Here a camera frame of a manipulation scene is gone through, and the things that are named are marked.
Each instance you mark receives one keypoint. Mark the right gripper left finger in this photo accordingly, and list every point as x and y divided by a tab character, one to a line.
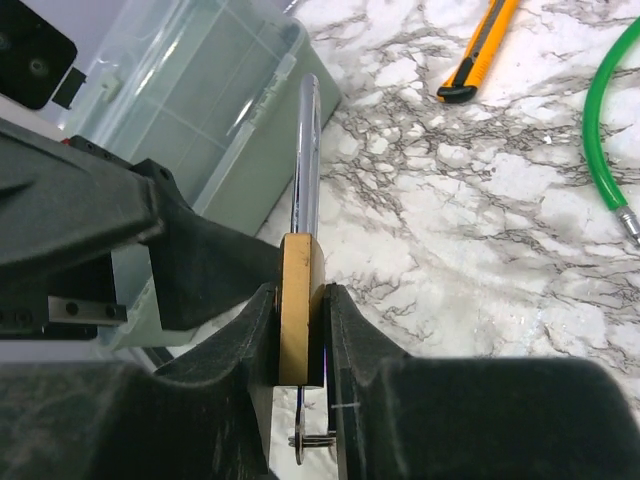
204	415

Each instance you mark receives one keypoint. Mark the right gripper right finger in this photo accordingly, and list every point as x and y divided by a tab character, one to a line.
404	417

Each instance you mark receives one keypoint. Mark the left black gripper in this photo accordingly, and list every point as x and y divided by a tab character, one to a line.
65	206

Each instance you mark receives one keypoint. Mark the silver keys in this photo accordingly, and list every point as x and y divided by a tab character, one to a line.
308	436

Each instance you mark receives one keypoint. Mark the brass padlock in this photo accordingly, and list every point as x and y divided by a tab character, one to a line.
301	355

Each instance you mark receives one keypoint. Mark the clear plastic storage box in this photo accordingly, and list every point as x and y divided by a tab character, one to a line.
210	91

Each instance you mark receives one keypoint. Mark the yellow utility knife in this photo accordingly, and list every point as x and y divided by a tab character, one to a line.
464	83

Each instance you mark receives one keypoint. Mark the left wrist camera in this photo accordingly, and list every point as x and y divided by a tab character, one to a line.
37	60

